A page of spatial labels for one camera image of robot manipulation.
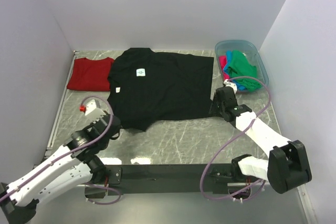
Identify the black t shirt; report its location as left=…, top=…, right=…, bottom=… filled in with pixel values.
left=108, top=48, right=214, bottom=131

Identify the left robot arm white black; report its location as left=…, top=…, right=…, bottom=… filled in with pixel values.
left=1, top=112, right=121, bottom=223

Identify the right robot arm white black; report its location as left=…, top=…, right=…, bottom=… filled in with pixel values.
left=210, top=86, right=312, bottom=194

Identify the blue t shirt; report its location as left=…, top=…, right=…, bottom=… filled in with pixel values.
left=222, top=50, right=247, bottom=91

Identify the green t shirt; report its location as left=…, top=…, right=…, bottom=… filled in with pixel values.
left=227, top=50, right=261, bottom=92

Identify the pink t shirt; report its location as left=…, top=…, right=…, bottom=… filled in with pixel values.
left=218, top=54, right=232, bottom=80

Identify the folded red t shirt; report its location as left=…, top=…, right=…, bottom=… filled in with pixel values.
left=67, top=57, right=114, bottom=92

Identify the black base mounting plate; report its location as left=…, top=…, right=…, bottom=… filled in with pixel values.
left=107, top=164, right=257, bottom=194

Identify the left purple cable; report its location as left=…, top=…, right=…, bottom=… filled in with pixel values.
left=0, top=95, right=123, bottom=206

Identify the purple cable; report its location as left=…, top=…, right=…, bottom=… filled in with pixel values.
left=0, top=95, right=123, bottom=206
left=199, top=76, right=271, bottom=201

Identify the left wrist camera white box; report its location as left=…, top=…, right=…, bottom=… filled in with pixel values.
left=79, top=99, right=105, bottom=122

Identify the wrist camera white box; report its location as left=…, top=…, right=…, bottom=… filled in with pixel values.
left=79, top=99, right=105, bottom=122
left=223, top=79, right=237, bottom=93

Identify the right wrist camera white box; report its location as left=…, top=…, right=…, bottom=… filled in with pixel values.
left=223, top=79, right=237, bottom=93

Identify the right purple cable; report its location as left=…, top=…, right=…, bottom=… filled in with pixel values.
left=199, top=76, right=271, bottom=201

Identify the aluminium rail left edge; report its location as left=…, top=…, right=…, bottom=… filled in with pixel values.
left=44, top=50, right=79, bottom=158

